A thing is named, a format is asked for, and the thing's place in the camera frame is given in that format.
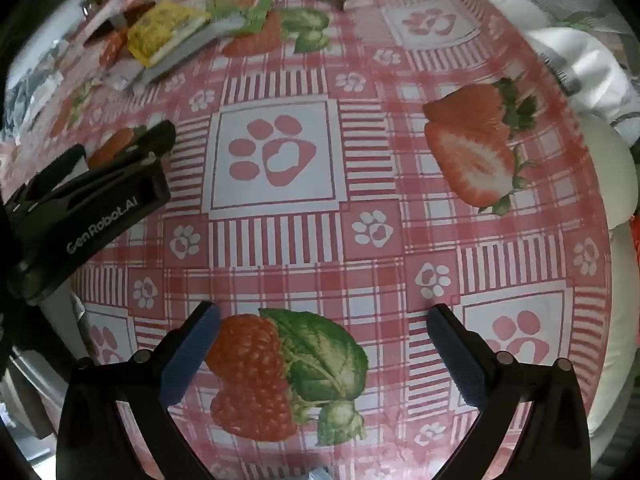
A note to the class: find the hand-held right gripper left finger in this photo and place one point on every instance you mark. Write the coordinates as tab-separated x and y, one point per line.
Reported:
192	355

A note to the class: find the green snack packet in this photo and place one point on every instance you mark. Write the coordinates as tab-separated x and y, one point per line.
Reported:
250	10

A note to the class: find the white cloth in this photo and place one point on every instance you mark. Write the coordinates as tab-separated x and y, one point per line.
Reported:
590	70

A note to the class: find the yellow snack packet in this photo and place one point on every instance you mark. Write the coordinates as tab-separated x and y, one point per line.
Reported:
160	30

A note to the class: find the white flat box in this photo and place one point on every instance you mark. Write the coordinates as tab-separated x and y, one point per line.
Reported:
185	52

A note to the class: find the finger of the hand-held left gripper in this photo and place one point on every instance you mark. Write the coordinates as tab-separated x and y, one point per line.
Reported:
155	137
62	162

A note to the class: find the dark flat packet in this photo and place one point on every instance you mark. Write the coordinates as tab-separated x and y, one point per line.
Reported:
107	27

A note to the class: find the cream chair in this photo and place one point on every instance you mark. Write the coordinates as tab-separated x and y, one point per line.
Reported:
607	200

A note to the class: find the clear plastic wrapper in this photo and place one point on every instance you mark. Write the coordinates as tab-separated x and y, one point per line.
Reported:
120	79

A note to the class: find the orange-red snack packet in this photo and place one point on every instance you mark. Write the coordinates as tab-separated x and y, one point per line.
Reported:
112	49

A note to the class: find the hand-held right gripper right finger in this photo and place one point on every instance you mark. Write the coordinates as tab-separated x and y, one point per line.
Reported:
460	360

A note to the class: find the grey patterned cloth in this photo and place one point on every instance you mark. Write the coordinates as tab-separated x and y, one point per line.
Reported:
22	102

